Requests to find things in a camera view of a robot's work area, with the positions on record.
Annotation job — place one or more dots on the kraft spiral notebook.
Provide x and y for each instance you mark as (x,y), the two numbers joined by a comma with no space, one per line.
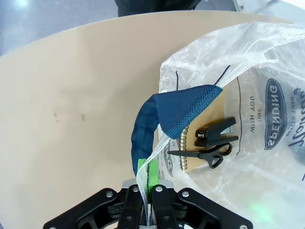
(214,107)

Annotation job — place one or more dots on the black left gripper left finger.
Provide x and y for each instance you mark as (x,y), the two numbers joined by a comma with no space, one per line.
(100,210)

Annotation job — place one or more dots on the black stapler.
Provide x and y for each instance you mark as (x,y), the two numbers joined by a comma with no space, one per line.
(214,133)

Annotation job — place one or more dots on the white metal frame piece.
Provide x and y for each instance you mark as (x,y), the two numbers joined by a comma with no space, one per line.
(252,4)

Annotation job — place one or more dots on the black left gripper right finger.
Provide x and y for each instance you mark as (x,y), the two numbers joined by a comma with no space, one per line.
(190,210)

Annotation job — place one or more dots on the black scissors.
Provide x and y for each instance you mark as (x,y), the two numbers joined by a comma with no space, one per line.
(214,155)

